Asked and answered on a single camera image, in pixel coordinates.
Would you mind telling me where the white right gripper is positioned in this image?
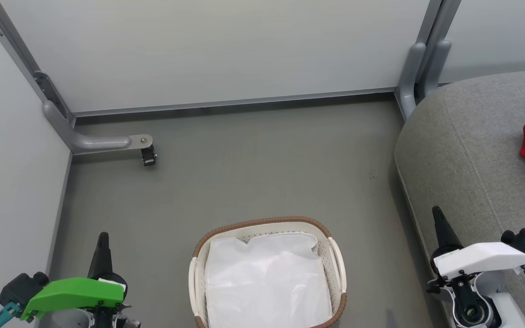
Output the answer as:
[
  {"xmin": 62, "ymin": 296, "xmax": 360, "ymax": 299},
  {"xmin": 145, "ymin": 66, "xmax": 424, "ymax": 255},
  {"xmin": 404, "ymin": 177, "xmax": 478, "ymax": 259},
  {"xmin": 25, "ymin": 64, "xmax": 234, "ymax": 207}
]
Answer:
[{"xmin": 431, "ymin": 205, "xmax": 525, "ymax": 279}]

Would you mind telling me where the grey fabric sofa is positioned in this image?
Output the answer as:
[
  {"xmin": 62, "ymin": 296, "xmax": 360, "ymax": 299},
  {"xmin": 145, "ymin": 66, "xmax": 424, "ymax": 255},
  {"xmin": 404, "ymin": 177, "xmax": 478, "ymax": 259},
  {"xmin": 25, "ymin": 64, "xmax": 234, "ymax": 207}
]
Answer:
[{"xmin": 394, "ymin": 69, "xmax": 525, "ymax": 328}]

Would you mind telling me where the teal left cable connector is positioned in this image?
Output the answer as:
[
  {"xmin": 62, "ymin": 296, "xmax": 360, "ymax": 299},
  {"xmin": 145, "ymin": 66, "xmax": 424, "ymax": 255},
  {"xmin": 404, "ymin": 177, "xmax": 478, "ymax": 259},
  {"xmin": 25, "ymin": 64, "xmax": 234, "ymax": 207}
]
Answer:
[{"xmin": 0, "ymin": 302, "xmax": 22, "ymax": 328}]

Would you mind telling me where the white basket liner cloth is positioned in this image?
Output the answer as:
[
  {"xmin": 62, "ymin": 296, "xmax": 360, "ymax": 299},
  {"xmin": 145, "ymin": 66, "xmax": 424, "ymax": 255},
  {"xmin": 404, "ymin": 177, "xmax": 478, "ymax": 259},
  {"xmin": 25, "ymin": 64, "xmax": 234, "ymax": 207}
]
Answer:
[{"xmin": 205, "ymin": 231, "xmax": 335, "ymax": 328}]

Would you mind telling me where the white laundry basket brown rim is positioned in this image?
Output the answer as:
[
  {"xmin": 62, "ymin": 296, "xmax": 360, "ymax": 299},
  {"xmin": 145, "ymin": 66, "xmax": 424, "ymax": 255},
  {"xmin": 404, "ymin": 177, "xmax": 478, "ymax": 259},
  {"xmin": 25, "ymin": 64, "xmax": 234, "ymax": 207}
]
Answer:
[{"xmin": 188, "ymin": 216, "xmax": 348, "ymax": 328}]

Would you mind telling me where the black caster wheel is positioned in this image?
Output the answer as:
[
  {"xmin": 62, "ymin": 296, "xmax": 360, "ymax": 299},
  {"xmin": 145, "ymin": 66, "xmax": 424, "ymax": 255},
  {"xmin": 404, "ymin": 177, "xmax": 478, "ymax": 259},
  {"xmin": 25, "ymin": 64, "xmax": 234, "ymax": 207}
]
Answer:
[{"xmin": 140, "ymin": 144, "xmax": 158, "ymax": 167}]

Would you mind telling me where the dark partition hinge bracket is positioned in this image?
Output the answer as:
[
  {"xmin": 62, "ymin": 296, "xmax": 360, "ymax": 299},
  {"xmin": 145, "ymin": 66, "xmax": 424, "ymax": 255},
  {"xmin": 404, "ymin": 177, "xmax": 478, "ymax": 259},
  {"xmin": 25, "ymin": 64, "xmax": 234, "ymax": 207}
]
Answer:
[{"xmin": 33, "ymin": 71, "xmax": 73, "ymax": 121}]

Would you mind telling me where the grey partition foot with caster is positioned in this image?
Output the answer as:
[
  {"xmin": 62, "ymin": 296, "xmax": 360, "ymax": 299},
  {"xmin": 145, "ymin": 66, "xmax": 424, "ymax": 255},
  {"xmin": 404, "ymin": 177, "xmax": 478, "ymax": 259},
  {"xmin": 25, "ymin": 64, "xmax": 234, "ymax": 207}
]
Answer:
[{"xmin": 42, "ymin": 101, "xmax": 154, "ymax": 156}]

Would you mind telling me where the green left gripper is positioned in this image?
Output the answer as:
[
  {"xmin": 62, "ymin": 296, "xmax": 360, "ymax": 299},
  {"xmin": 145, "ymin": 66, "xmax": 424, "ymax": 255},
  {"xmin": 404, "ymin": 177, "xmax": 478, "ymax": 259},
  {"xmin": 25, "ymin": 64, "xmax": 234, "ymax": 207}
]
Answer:
[{"xmin": 20, "ymin": 232, "xmax": 127, "ymax": 322}]

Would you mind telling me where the grey partition foot pair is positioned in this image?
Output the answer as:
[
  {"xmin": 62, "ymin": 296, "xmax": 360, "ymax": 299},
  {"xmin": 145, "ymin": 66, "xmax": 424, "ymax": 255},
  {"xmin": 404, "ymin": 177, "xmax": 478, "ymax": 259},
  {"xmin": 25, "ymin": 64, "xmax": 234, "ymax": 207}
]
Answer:
[{"xmin": 396, "ymin": 39, "xmax": 453, "ymax": 120}]

